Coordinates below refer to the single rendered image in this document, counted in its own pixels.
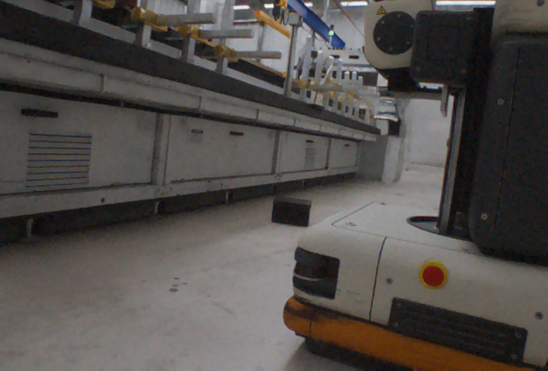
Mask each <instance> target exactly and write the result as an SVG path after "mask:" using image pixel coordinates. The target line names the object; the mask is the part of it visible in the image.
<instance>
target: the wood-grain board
mask: <svg viewBox="0 0 548 371"><path fill-rule="evenodd" d="M206 45H208V46H210V47H212V48H215V46H216V45H219V44H217V43H215V42H213V41H212V42H208V44H206ZM239 59H241V60H243V61H245V62H247V63H251V64H253V65H255V66H257V67H260V68H262V69H263V70H264V71H268V72H270V73H272V74H274V75H278V76H280V77H282V78H284V77H283V73H281V72H279V71H277V70H276V69H273V68H271V67H269V66H267V65H265V64H263V63H259V62H257V61H255V60H253V59H248V58H239ZM284 79H285V78H284Z"/></svg>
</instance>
